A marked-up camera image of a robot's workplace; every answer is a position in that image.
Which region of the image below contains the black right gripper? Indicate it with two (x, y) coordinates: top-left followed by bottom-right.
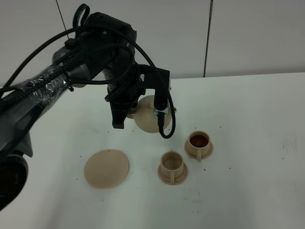
(105, 62), (145, 129)

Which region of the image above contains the tan ceramic teapot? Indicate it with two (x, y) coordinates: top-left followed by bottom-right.
(127, 95), (159, 133)

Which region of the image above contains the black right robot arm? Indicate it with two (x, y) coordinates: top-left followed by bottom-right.
(0, 10), (145, 208)

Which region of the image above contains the tan round teapot saucer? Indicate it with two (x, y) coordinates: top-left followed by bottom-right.
(83, 149), (130, 189)

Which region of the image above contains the tan near teacup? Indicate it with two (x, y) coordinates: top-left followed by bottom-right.
(160, 151), (184, 170)

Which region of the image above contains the tan near cup saucer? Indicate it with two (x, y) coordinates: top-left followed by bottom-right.
(158, 164), (188, 185)

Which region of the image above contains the tan cup saucer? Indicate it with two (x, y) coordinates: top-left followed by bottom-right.
(158, 164), (188, 185)
(184, 140), (214, 160)

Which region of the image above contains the tan far cup saucer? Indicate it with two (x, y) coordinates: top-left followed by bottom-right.
(184, 140), (214, 160)

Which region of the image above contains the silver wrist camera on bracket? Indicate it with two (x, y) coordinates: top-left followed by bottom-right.
(138, 64), (170, 116)

